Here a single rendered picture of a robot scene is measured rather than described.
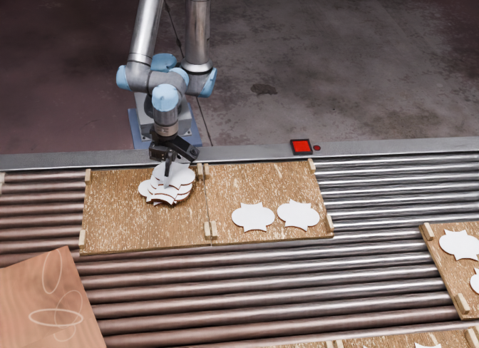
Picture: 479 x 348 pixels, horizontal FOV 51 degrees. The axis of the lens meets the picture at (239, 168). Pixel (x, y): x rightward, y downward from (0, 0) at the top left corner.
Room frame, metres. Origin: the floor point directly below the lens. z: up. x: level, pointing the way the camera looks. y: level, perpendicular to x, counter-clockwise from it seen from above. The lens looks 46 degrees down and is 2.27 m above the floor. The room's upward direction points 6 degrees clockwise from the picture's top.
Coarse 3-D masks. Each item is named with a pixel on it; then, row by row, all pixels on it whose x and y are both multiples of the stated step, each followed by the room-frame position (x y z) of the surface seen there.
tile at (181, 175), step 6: (174, 162) 1.23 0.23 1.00; (156, 168) 1.19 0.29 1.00; (174, 168) 1.20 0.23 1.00; (180, 168) 1.20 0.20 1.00; (186, 168) 1.20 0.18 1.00; (174, 174) 1.17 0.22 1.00; (180, 174) 1.18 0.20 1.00; (186, 174) 1.18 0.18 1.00; (192, 174) 1.18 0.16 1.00; (174, 180) 1.14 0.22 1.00; (180, 180) 1.15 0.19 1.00; (186, 180) 1.15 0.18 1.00; (192, 180) 1.15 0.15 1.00; (174, 186) 1.12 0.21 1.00
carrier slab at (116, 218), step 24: (192, 168) 1.27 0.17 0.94; (96, 192) 1.11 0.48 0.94; (120, 192) 1.12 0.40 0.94; (192, 192) 1.16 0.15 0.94; (96, 216) 1.01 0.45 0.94; (120, 216) 1.02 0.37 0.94; (144, 216) 1.03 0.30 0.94; (168, 216) 1.04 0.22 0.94; (192, 216) 1.05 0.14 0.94; (96, 240) 0.91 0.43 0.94; (120, 240) 0.92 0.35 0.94; (144, 240) 0.93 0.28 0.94; (168, 240) 0.94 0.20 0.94; (192, 240) 0.95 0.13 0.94
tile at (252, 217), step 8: (240, 208) 1.09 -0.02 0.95; (248, 208) 1.10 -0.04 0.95; (256, 208) 1.10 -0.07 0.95; (264, 208) 1.11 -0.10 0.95; (232, 216) 1.06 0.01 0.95; (240, 216) 1.06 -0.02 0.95; (248, 216) 1.06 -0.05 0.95; (256, 216) 1.07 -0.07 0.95; (264, 216) 1.07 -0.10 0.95; (272, 216) 1.07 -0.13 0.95; (240, 224) 1.03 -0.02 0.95; (248, 224) 1.03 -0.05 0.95; (256, 224) 1.03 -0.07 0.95; (264, 224) 1.04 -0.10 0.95
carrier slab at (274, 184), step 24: (216, 168) 1.28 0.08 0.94; (240, 168) 1.29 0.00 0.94; (264, 168) 1.31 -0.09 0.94; (288, 168) 1.32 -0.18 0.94; (216, 192) 1.17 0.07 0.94; (240, 192) 1.18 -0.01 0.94; (264, 192) 1.19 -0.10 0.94; (288, 192) 1.20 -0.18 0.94; (312, 192) 1.21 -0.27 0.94; (216, 216) 1.06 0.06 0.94; (216, 240) 0.96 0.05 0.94; (240, 240) 0.97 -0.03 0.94; (264, 240) 0.98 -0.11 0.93; (288, 240) 1.00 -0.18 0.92
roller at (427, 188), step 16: (336, 192) 1.24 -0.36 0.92; (352, 192) 1.25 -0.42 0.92; (368, 192) 1.26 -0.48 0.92; (384, 192) 1.27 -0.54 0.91; (400, 192) 1.28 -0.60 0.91; (416, 192) 1.29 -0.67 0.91; (432, 192) 1.30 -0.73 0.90; (448, 192) 1.32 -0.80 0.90; (0, 208) 1.01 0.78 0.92; (16, 208) 1.02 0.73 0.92; (32, 208) 1.03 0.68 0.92; (48, 208) 1.04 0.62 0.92; (64, 208) 1.04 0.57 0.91; (80, 208) 1.05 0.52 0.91
